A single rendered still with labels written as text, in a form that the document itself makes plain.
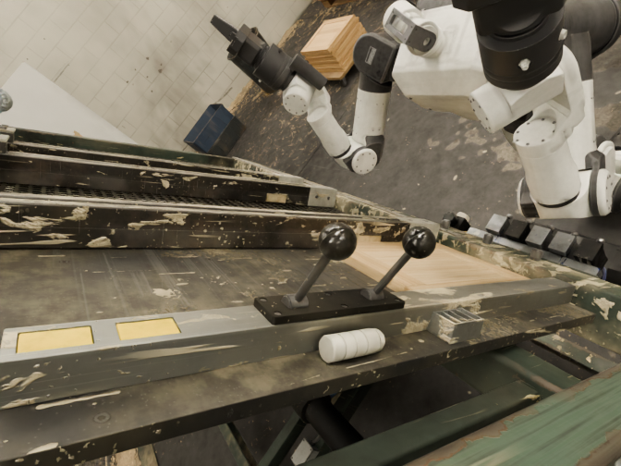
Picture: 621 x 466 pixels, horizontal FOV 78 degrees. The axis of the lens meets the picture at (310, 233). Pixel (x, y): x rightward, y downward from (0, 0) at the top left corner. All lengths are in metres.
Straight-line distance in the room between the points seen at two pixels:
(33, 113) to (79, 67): 1.54
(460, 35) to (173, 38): 5.24
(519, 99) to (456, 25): 0.37
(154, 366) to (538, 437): 0.31
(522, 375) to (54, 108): 4.16
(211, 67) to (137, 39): 0.97
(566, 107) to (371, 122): 0.58
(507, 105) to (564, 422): 0.38
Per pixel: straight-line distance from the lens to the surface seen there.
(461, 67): 0.87
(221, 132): 5.01
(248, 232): 0.77
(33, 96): 4.35
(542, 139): 0.66
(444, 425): 0.51
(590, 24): 0.83
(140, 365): 0.38
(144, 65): 5.83
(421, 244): 0.44
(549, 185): 0.71
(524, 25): 0.51
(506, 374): 0.69
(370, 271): 0.75
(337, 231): 0.36
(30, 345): 0.38
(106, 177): 1.18
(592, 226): 1.92
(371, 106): 1.10
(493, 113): 0.59
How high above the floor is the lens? 1.79
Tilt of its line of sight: 37 degrees down
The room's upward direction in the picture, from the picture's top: 51 degrees counter-clockwise
